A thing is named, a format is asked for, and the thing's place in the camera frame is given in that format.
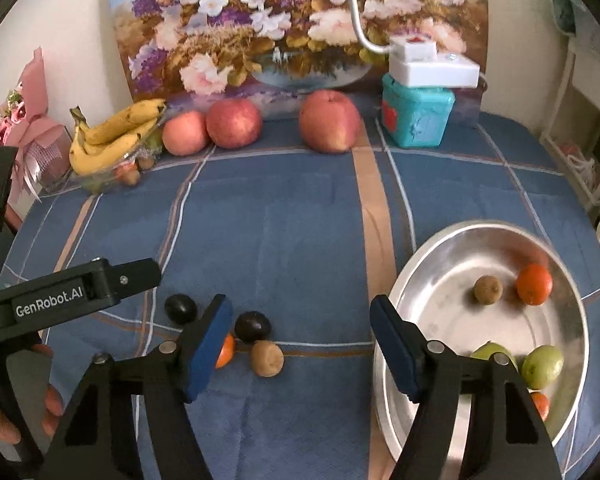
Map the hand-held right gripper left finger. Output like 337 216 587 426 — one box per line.
42 295 233 480

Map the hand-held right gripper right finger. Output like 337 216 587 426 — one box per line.
370 295 563 480

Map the small orange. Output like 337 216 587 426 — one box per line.
215 332 237 369
530 391 551 422

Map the dark plum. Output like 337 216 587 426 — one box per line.
164 294 198 325
234 311 272 345

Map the brown round fruit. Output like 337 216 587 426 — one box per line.
250 340 285 378
473 275 504 306

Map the green jujube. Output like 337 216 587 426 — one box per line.
521 345 565 391
470 341 520 373

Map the round steel plate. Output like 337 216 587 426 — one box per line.
373 219 590 467

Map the large orange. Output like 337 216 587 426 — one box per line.
516 263 554 307

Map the glass bowl of small fruits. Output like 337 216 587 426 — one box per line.
72 130 163 196

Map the pink wrapped bouquet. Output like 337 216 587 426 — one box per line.
0 47 73 206

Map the bunch of yellow bananas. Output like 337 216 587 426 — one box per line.
69 98 168 176

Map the pale pink apple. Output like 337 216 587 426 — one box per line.
161 110 211 157

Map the blue plaid tablecloth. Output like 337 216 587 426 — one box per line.
0 92 600 480

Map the medium red apple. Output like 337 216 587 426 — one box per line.
206 98 263 150

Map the teal plastic box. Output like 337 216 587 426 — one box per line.
381 74 456 149

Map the large red apple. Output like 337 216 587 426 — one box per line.
299 89 362 154

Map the flower painting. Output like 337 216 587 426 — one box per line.
105 0 488 111

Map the pink white bundle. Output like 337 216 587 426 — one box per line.
560 145 598 186

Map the white shelf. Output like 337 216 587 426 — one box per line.
540 35 600 206

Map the teal round object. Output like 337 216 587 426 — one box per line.
550 0 578 36

